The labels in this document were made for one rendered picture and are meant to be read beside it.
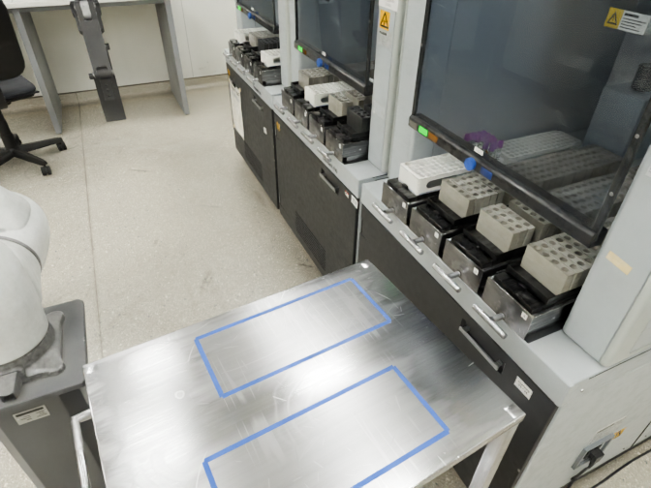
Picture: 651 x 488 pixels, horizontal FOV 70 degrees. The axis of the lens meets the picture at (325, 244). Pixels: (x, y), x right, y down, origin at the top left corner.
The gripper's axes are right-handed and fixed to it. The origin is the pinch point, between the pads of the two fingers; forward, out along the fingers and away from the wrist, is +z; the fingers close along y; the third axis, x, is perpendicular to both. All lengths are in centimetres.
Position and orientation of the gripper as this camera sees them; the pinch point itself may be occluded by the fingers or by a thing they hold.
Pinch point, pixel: (110, 98)
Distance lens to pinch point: 87.8
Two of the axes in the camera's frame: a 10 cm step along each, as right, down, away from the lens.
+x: 9.1, -2.4, 3.3
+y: 4.1, 5.6, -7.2
